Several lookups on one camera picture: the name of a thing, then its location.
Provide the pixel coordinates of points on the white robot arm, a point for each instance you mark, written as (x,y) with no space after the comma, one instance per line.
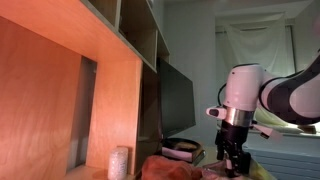
(294,99)

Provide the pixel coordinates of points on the orange towel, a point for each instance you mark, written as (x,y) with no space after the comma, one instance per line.
(158,167)

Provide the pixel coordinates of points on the floral cosmetic pouch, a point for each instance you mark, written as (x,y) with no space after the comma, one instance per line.
(220,171)

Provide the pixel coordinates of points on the sheer white curtain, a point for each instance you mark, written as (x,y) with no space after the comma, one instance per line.
(268,44)

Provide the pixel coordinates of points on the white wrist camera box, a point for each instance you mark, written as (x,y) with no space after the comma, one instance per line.
(268,133)

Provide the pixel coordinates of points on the wooden shelf unit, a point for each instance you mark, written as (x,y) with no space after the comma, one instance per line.
(42,44)

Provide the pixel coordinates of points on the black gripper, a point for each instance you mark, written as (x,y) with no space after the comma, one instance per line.
(230,139)

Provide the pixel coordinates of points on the black monitor screen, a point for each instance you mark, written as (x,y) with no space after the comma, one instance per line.
(176,99)

